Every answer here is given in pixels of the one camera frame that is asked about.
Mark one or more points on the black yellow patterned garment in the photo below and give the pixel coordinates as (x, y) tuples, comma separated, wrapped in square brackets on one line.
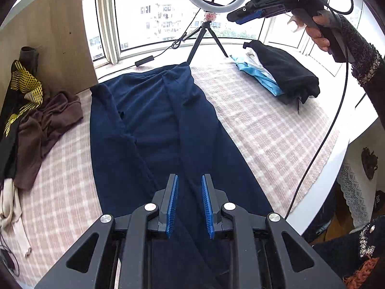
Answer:
[(27, 84)]

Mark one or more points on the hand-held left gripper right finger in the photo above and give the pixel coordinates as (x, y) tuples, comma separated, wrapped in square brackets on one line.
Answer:
[(208, 207)]

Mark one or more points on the white window frame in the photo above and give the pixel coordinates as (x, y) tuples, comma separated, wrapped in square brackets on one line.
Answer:
[(106, 21)]

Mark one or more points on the black power adapter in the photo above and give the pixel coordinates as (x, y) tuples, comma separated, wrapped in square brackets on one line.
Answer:
[(6, 260)]

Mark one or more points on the white folded garment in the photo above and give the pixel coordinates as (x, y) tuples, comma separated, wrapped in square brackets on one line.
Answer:
[(255, 60)]

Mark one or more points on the black folded garment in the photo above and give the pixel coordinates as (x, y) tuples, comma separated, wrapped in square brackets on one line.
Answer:
[(288, 69)]

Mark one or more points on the dark wall ornament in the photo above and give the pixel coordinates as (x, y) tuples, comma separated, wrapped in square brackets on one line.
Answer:
[(369, 162)]

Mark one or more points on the pink plaid blanket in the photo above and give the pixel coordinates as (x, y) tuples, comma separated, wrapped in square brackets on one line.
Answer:
[(270, 132)]

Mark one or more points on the brown garment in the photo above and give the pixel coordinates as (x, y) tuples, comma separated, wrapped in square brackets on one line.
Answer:
[(51, 126)]

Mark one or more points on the white lace cloth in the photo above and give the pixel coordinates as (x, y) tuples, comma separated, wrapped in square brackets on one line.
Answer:
[(352, 192)]

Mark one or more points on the navy blue t-shirt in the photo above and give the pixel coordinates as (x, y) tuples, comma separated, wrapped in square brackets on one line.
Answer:
[(144, 120)]

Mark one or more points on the person's black tweed jacket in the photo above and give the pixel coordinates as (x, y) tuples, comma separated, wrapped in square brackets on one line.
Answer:
[(337, 256)]

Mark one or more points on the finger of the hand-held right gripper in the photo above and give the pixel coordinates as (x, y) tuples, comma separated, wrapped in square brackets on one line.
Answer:
[(249, 18), (240, 12)]

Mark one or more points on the dark grey rolled mat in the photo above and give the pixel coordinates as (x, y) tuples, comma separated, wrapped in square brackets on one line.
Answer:
[(29, 57)]

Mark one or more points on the light blue folded garment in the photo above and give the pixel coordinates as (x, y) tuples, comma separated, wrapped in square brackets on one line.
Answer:
[(270, 87)]

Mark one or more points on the beige knit garment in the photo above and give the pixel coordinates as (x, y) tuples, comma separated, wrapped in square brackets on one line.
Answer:
[(12, 213)]

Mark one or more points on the light wooden board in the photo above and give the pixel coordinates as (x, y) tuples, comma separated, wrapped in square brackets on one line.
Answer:
[(60, 21)]

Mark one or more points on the person's right forearm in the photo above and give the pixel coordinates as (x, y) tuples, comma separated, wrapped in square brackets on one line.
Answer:
[(367, 57)]

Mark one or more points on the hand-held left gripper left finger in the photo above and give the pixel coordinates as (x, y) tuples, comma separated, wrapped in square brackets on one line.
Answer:
[(172, 207)]

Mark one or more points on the person's right hand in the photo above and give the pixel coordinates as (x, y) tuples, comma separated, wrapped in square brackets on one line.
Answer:
[(317, 36)]

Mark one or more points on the orange knit cloth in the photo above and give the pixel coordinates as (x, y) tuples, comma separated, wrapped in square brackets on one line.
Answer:
[(361, 272)]

